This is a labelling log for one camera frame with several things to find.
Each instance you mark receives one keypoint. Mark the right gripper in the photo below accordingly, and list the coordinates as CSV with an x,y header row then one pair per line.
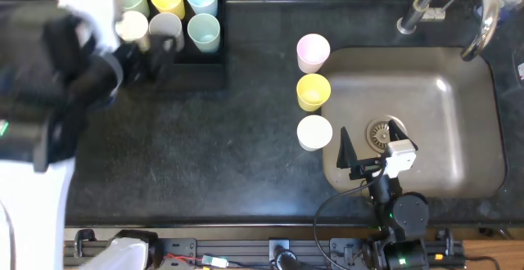
x,y
366,168

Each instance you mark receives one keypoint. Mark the white cup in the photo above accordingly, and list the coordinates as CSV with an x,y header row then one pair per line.
x,y
132,25
314,132

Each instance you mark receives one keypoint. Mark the pink cup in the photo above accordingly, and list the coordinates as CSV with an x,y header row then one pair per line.
x,y
313,51

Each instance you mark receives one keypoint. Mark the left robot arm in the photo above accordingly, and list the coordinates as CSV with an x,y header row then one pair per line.
x,y
37,98

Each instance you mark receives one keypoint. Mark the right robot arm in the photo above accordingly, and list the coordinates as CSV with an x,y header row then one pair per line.
x,y
409,212

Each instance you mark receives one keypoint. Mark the steel sink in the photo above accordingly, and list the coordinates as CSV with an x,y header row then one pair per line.
x,y
430,98

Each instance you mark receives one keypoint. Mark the steel tap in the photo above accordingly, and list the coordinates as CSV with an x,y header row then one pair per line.
x,y
409,20

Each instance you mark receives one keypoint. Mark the black tray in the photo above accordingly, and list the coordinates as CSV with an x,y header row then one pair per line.
x,y
204,77

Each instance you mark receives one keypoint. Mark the mint green cup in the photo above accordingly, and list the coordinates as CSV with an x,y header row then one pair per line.
x,y
203,30

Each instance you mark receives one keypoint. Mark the grey cup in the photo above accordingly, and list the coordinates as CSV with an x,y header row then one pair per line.
x,y
165,24

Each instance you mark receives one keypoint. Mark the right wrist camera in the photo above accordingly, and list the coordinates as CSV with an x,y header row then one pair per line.
x,y
400,157

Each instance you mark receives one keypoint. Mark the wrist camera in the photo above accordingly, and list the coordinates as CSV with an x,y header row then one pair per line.
x,y
94,12
400,157

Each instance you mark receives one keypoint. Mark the mounting rail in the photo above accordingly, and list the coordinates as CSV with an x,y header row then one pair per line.
x,y
245,247

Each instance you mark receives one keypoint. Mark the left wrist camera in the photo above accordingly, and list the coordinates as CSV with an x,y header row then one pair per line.
x,y
94,12

